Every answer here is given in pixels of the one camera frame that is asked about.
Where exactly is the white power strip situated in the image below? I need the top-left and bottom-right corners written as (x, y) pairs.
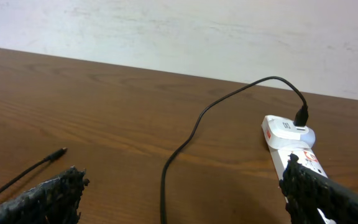
top-left (261, 114), bottom-right (337, 224)

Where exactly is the white USB charger adapter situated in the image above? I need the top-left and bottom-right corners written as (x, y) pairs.
top-left (262, 115), bottom-right (316, 151)

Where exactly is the black USB charging cable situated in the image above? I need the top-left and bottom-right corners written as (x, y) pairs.
top-left (0, 76), bottom-right (310, 224)

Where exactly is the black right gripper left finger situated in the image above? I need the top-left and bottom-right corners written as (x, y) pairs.
top-left (0, 166), bottom-right (90, 224)

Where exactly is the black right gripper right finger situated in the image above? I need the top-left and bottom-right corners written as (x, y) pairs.
top-left (279, 154), bottom-right (358, 224)

